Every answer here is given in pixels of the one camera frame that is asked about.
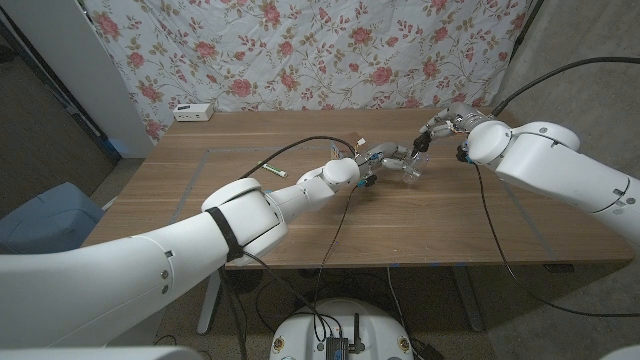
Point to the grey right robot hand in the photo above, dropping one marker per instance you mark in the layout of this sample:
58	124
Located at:
457	120

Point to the grey table leg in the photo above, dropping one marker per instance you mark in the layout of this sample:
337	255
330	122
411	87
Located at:
467	300

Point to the white power strip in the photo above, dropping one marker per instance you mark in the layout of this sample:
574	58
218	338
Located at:
192	112

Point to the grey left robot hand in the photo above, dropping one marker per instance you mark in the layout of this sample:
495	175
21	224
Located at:
387	152

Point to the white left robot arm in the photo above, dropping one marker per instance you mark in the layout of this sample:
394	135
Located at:
125	285

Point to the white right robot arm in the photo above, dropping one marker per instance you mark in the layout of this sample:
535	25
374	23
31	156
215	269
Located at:
555	165

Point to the white table leg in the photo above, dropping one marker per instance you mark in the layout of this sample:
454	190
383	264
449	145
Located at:
209	307

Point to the black trigger pump top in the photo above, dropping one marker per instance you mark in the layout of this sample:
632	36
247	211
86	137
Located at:
421	143

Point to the black backdrop pole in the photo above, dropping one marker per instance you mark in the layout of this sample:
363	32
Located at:
527	22

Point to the floral backdrop cloth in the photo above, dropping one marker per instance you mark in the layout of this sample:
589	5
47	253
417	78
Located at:
310	55

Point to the colourful coin box package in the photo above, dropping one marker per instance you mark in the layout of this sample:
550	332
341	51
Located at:
345	142

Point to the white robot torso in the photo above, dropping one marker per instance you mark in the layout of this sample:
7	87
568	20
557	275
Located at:
310	330

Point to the white wall panel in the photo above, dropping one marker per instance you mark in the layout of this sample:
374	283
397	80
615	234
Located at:
75	60

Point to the black power adapter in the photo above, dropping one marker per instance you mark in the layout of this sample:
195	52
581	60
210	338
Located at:
425	350

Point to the clear plastic spray bottle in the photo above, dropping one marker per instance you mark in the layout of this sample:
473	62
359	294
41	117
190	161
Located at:
416	170

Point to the green and white marker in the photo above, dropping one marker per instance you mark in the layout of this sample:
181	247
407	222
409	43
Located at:
275	170

